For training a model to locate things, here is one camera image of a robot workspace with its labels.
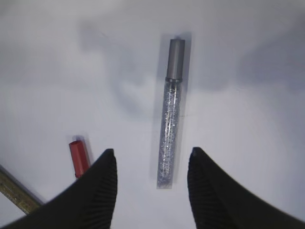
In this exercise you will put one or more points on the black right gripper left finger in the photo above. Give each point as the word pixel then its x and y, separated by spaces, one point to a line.
pixel 87 204

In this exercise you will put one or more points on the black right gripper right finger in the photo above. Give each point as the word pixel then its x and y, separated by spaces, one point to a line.
pixel 219 202

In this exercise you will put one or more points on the red glitter pen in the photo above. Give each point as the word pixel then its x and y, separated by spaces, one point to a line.
pixel 79 156

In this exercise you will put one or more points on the gold glitter pen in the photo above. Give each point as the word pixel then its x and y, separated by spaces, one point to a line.
pixel 17 193

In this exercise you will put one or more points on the silver glitter pen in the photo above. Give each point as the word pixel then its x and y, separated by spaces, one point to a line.
pixel 170 114

